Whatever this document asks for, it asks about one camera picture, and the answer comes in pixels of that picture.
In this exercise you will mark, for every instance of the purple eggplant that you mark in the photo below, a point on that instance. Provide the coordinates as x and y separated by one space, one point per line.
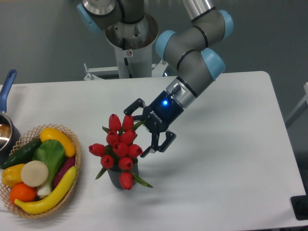
68 163

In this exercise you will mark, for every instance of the yellow bell pepper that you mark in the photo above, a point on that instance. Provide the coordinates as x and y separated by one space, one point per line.
12 175

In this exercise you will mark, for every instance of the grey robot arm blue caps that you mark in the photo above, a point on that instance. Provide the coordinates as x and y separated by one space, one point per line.
134 35

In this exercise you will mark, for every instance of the blue handled saucepan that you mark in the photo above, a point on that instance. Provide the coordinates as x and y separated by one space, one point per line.
9 134

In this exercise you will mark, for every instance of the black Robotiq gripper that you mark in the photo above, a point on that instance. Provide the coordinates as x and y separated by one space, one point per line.
158 115

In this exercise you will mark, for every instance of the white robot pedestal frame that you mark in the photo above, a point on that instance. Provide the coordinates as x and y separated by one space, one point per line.
130 63

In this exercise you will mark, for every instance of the yellow squash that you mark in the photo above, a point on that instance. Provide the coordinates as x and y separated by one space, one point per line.
55 134

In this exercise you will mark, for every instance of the black device at table edge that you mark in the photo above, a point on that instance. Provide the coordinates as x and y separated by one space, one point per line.
300 206

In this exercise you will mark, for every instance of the red tulip bouquet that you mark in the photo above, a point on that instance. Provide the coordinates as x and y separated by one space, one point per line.
120 150

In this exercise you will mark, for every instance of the beige round disc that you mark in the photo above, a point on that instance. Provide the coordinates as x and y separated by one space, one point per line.
34 173

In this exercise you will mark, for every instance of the dark grey ribbed vase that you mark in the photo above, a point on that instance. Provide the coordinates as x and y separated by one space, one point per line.
116 171

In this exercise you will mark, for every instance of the orange fruit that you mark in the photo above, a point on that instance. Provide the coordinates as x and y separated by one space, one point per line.
23 193

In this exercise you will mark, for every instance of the dark green cucumber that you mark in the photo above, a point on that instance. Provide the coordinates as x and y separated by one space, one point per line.
22 155

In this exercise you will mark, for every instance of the yellow banana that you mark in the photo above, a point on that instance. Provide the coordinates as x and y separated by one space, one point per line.
54 198

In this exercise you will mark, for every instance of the green bok choy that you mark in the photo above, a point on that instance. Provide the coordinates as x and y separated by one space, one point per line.
52 154

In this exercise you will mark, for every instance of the woven wicker basket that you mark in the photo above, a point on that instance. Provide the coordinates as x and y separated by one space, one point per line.
30 136

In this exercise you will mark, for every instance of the white frame at right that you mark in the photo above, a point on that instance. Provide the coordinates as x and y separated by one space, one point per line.
298 110

